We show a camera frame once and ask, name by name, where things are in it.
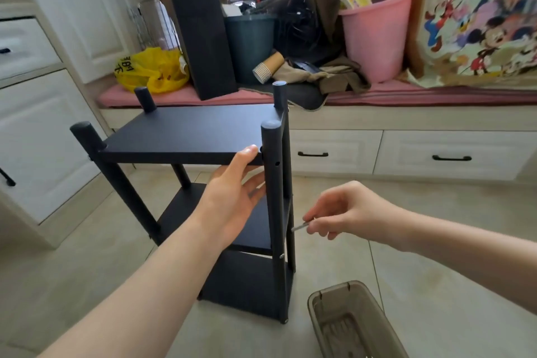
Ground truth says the wire basket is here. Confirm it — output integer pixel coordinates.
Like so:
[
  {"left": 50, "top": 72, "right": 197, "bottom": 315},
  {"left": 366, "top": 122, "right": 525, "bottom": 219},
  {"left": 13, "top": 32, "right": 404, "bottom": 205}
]
[{"left": 128, "top": 0, "right": 182, "bottom": 53}]

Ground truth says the person's left forearm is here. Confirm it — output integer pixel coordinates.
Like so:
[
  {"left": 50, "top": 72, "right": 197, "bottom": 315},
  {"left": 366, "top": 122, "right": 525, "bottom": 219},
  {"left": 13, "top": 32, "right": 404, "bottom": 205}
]
[{"left": 38, "top": 219, "right": 235, "bottom": 358}]

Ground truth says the wide white bench drawer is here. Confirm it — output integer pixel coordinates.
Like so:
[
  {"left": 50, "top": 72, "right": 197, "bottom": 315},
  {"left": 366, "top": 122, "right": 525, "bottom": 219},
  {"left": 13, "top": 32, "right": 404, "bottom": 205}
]
[{"left": 373, "top": 130, "right": 537, "bottom": 182}]

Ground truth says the black three-tier shelf unit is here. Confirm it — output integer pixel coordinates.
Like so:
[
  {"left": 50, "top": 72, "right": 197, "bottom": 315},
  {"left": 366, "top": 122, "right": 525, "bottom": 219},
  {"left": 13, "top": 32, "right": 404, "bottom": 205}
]
[{"left": 70, "top": 81, "right": 297, "bottom": 325}]

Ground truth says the pink plastic bucket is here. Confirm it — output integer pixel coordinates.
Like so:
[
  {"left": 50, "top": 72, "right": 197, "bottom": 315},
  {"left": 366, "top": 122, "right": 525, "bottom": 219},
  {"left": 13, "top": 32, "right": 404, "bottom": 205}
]
[{"left": 338, "top": 0, "right": 418, "bottom": 84}]

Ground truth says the stack of brown paper cups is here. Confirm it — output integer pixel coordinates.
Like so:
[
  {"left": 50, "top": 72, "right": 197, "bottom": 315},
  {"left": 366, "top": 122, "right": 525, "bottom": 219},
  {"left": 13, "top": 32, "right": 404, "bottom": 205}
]
[{"left": 252, "top": 51, "right": 286, "bottom": 85}]

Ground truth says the brown crumpled cloth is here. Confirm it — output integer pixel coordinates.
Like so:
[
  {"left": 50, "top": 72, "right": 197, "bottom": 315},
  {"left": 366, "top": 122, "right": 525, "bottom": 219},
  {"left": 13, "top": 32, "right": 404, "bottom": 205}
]
[{"left": 275, "top": 56, "right": 372, "bottom": 95}]

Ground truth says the person's right hand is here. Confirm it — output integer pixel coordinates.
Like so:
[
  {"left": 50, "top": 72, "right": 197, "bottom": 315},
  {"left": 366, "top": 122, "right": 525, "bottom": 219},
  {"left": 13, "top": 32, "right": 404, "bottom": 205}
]
[{"left": 303, "top": 181, "right": 409, "bottom": 251}]

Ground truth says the yellow plastic bag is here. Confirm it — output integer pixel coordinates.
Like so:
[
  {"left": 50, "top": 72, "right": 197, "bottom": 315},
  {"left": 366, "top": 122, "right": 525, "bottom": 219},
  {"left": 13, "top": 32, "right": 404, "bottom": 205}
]
[{"left": 114, "top": 47, "right": 190, "bottom": 94}]

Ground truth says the tall white cabinet door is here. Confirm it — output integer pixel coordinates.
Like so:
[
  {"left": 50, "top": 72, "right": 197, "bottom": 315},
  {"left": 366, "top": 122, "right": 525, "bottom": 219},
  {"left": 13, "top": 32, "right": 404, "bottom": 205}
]
[{"left": 10, "top": 0, "right": 145, "bottom": 84}]

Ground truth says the black plastic bag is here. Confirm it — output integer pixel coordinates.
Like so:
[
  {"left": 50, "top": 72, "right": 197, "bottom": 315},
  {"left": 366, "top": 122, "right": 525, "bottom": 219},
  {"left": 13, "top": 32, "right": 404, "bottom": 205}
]
[{"left": 273, "top": 0, "right": 338, "bottom": 65}]

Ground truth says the person's right forearm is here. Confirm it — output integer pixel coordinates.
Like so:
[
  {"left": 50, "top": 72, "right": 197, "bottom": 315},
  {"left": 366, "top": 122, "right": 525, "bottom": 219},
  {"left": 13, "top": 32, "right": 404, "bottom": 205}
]
[{"left": 396, "top": 208, "right": 537, "bottom": 316}]

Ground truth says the dark green trash bin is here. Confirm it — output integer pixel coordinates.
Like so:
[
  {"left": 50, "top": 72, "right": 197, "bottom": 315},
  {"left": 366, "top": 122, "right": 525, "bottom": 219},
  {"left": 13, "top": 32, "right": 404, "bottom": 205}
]
[{"left": 223, "top": 14, "right": 278, "bottom": 85}]

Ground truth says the pink bench cushion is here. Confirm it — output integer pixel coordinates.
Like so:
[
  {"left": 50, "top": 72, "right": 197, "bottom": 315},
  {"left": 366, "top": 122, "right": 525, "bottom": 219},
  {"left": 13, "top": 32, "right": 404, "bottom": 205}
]
[{"left": 98, "top": 78, "right": 537, "bottom": 109}]

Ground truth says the person's left hand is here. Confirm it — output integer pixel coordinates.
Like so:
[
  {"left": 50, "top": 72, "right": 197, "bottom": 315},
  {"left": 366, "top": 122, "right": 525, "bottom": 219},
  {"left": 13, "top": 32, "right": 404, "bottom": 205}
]
[{"left": 191, "top": 145, "right": 267, "bottom": 250}]

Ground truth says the brown plastic basket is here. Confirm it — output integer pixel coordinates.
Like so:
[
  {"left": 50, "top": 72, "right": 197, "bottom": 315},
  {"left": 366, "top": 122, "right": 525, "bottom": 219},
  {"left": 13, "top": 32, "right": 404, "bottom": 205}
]
[{"left": 307, "top": 281, "right": 410, "bottom": 358}]

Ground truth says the white cabinet drawer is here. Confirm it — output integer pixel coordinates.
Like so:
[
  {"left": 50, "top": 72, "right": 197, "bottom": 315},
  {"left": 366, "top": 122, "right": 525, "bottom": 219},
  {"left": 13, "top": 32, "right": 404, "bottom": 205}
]
[{"left": 0, "top": 17, "right": 63, "bottom": 82}]

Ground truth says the cartoon print curtain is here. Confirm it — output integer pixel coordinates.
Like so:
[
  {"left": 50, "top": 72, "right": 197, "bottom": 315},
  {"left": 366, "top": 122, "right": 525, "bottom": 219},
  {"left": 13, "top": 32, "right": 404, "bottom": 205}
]
[{"left": 413, "top": 0, "right": 537, "bottom": 90}]

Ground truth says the tall black box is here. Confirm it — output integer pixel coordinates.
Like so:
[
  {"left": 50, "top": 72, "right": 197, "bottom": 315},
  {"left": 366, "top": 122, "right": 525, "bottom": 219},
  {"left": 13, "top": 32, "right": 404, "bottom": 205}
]
[{"left": 168, "top": 0, "right": 238, "bottom": 101}]

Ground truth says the small white bench drawer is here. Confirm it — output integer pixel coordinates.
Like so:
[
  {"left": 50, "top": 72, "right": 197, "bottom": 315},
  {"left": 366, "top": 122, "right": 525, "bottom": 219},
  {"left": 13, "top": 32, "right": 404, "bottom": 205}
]
[{"left": 289, "top": 129, "right": 383, "bottom": 175}]

